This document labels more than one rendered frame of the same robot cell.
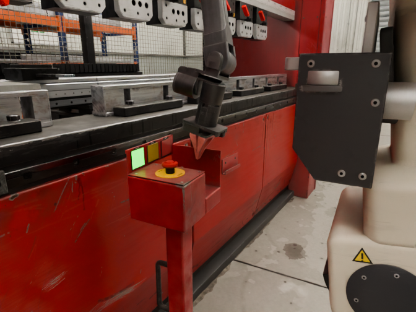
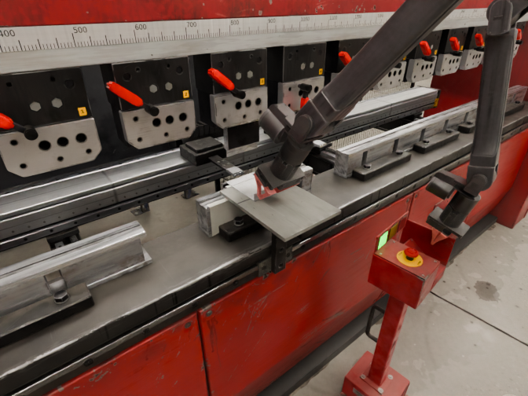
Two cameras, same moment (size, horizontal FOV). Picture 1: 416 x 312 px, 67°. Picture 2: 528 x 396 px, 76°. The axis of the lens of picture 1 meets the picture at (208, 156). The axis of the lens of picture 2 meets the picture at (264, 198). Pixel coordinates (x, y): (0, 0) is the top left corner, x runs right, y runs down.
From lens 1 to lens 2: 0.50 m
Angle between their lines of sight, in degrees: 23
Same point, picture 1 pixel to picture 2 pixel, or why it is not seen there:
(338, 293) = not seen: outside the picture
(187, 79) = (443, 186)
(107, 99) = (350, 164)
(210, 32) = (479, 155)
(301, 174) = (511, 203)
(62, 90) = not seen: hidden behind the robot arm
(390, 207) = not seen: outside the picture
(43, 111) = (307, 185)
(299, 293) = (485, 337)
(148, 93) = (381, 150)
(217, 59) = (481, 183)
